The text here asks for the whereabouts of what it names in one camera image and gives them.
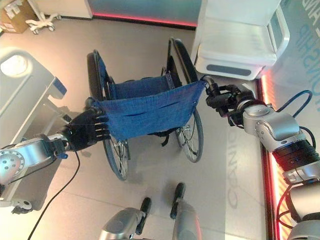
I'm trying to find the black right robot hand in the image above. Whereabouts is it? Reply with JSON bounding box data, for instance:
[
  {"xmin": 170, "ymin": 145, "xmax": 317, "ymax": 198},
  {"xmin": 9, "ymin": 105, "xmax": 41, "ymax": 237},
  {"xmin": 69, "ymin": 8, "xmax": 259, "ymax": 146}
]
[{"xmin": 205, "ymin": 83, "xmax": 254, "ymax": 118}]

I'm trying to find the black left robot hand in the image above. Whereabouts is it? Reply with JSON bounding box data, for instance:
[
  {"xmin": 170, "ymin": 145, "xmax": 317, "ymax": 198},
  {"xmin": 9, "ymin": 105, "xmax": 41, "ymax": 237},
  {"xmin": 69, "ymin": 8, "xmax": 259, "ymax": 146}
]
[{"xmin": 61, "ymin": 104, "xmax": 111, "ymax": 152}]

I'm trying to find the blue fabric wheelchair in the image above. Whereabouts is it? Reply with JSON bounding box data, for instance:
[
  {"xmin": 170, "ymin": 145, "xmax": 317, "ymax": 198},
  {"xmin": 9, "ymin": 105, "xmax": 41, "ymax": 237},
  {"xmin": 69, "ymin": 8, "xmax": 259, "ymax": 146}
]
[{"xmin": 84, "ymin": 37, "xmax": 207, "ymax": 182}]

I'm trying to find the grey hospital bed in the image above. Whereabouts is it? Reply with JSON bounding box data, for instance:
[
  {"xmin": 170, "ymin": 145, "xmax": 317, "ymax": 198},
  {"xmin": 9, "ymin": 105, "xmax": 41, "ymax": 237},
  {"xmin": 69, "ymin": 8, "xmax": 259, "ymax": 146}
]
[{"xmin": 0, "ymin": 46, "xmax": 72, "ymax": 213}]

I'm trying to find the white medical scanner machine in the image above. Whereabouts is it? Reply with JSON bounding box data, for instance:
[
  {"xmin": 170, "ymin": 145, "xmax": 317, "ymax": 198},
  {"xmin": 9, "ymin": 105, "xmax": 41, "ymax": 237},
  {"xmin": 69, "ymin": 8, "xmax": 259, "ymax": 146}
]
[{"xmin": 191, "ymin": 0, "xmax": 291, "ymax": 81}]

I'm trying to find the white wheeled stand base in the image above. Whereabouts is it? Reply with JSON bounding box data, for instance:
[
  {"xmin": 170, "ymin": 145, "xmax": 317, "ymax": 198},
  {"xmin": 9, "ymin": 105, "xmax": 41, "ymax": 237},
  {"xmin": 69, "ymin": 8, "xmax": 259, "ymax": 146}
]
[{"xmin": 24, "ymin": 0, "xmax": 62, "ymax": 35}]

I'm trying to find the white counter with red light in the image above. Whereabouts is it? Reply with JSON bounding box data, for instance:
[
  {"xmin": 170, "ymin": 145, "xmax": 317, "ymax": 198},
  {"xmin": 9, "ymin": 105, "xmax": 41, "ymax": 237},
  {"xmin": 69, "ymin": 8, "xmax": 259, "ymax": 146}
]
[{"xmin": 84, "ymin": 0, "xmax": 202, "ymax": 28}]

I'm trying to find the silver right robot leg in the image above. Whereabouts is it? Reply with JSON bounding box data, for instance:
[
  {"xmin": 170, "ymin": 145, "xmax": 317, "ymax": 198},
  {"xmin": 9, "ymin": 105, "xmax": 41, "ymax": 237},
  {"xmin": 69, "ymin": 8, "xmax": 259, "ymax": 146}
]
[{"xmin": 169, "ymin": 182, "xmax": 202, "ymax": 240}]

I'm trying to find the cardboard box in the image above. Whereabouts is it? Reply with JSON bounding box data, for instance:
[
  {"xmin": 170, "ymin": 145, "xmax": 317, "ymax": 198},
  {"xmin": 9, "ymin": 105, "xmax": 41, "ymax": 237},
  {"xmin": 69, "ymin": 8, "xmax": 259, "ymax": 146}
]
[{"xmin": 0, "ymin": 0, "xmax": 38, "ymax": 34}]

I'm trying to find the black cable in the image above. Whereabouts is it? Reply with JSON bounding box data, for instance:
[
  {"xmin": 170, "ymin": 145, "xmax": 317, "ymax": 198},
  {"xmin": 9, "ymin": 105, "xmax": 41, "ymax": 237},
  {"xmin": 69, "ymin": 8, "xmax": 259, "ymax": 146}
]
[{"xmin": 26, "ymin": 149, "xmax": 81, "ymax": 240}]

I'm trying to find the blue cable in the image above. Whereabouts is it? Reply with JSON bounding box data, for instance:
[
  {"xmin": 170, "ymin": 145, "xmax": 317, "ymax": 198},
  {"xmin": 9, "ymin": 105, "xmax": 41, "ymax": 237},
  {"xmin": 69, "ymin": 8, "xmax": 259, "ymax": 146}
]
[{"xmin": 277, "ymin": 89, "xmax": 313, "ymax": 118}]

